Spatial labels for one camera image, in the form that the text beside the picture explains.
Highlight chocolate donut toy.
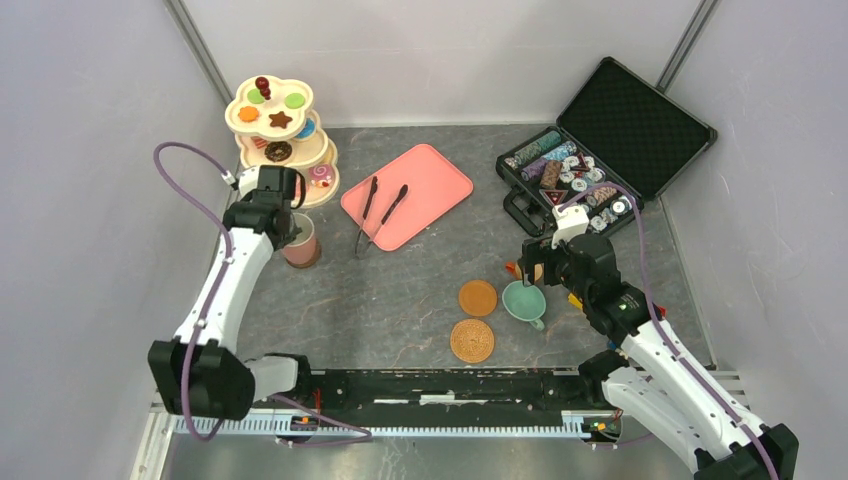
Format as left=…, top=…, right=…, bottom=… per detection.
left=264, top=141, right=293, bottom=163

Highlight pink swirl cake toy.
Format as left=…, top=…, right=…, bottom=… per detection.
left=309, top=164, right=336, bottom=188

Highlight pink slice cake toy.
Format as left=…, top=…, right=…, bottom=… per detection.
left=251, top=136, right=269, bottom=150

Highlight pink mug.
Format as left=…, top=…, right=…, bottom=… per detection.
left=282, top=213, right=321, bottom=263

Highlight blue donut toy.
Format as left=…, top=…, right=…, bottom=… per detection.
left=293, top=118, right=317, bottom=141

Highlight brown star cookie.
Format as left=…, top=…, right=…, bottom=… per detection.
left=269, top=111, right=293, bottom=129

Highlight dark brown round coaster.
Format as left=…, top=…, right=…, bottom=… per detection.
left=286, top=248, right=322, bottom=269

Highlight orange flower cookie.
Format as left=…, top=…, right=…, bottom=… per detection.
left=237, top=106, right=261, bottom=123

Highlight green round cookie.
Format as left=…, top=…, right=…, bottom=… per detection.
left=246, top=88, right=265, bottom=105
left=284, top=92, right=307, bottom=109

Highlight black metal food tongs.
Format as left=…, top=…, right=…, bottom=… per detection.
left=353, top=175, right=410, bottom=261

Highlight woven tan round coaster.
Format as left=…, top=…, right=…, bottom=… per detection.
left=450, top=319, right=495, bottom=364

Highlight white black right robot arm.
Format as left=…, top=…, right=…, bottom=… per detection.
left=519, top=234, right=799, bottom=479

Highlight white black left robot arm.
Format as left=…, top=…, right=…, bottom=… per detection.
left=148, top=166, right=314, bottom=420

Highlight small orange cup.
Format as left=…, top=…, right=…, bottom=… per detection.
left=505, top=262, right=544, bottom=284

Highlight teal green cup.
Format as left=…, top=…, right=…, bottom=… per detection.
left=501, top=281, right=547, bottom=331

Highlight cream three-tier dessert stand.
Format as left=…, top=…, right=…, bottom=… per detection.
left=224, top=75, right=340, bottom=208

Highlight orange round coaster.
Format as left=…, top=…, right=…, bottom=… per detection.
left=458, top=280, right=498, bottom=318

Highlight black poker chip case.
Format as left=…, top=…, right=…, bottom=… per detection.
left=495, top=57, right=718, bottom=237

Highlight pink serving tray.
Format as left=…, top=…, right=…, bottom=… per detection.
left=340, top=144, right=474, bottom=252

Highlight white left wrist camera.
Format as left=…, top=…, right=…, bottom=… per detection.
left=221, top=166, right=260, bottom=199

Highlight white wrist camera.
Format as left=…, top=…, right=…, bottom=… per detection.
left=551, top=205, right=589, bottom=249
left=221, top=166, right=260, bottom=199

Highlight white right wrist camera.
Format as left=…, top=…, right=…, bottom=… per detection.
left=551, top=205, right=589, bottom=249

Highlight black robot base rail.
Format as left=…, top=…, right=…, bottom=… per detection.
left=257, top=367, right=624, bottom=444

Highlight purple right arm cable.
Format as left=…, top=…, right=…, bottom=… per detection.
left=556, top=182, right=783, bottom=480

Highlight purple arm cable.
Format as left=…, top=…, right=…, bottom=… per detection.
left=152, top=141, right=374, bottom=449
left=556, top=182, right=783, bottom=480

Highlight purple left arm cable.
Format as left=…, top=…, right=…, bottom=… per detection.
left=152, top=141, right=374, bottom=449

